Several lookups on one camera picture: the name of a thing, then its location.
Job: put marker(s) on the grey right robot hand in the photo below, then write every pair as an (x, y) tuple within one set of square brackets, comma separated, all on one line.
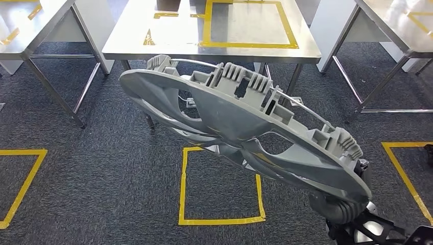
[(319, 204)]

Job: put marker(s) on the silver wheel hubcap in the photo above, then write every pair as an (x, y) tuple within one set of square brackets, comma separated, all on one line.
[(230, 115)]

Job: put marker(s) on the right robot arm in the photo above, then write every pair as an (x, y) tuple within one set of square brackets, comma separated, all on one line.
[(351, 214)]

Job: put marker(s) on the steel workbench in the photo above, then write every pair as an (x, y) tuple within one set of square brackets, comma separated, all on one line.
[(176, 37), (34, 33), (389, 20)]

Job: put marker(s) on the metal floor socket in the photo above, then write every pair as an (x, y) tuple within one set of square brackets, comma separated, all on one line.
[(297, 100), (190, 102), (1, 107)]

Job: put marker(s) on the black floor object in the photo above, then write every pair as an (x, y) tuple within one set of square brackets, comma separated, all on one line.
[(429, 155)]

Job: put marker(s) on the large yellow tape rectangle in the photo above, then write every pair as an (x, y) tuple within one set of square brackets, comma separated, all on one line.
[(247, 44)]

